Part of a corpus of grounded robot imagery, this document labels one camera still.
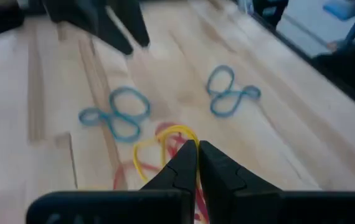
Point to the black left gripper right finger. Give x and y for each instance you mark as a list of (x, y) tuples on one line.
[(243, 202)]

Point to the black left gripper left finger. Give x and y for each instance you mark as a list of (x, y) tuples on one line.
[(134, 208)]

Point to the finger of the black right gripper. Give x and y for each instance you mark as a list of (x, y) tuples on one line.
[(84, 15), (130, 15)]

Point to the red rubber band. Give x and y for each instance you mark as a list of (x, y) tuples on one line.
[(202, 205)]

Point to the teal rubber band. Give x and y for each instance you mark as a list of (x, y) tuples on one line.
[(220, 67), (82, 118), (127, 90), (224, 114)]

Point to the yellow rubber band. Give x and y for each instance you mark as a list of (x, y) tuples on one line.
[(177, 127)]

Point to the blue stool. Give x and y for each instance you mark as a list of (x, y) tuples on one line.
[(342, 7)]

